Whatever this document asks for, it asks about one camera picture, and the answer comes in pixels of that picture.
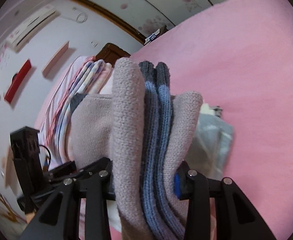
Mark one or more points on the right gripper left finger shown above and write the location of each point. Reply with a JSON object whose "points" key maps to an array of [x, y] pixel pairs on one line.
{"points": [[58, 213]]}

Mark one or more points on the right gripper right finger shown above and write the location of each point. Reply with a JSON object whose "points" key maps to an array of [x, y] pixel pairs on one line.
{"points": [[236, 216]]}

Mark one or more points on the colour block knit sweater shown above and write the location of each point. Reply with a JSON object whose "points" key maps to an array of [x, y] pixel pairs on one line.
{"points": [[146, 133]]}

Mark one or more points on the striped folded thin quilt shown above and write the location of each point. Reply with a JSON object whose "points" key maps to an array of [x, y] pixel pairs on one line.
{"points": [[86, 75]]}

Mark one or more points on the dark wooden headboard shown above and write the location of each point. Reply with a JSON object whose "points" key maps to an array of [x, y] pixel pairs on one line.
{"points": [[110, 53]]}

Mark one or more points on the pink plush bed blanket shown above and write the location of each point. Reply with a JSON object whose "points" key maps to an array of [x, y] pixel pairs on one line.
{"points": [[239, 55]]}

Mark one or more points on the small box on nightstand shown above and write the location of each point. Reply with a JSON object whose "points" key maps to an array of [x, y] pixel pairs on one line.
{"points": [[156, 34]]}

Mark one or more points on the red wall shelf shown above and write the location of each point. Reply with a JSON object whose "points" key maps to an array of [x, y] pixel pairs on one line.
{"points": [[17, 81]]}

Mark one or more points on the pink wall shelf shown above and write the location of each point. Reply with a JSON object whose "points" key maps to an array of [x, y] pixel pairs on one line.
{"points": [[55, 58]]}

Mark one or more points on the white wall air conditioner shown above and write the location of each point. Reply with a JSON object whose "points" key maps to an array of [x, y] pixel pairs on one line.
{"points": [[31, 26]]}

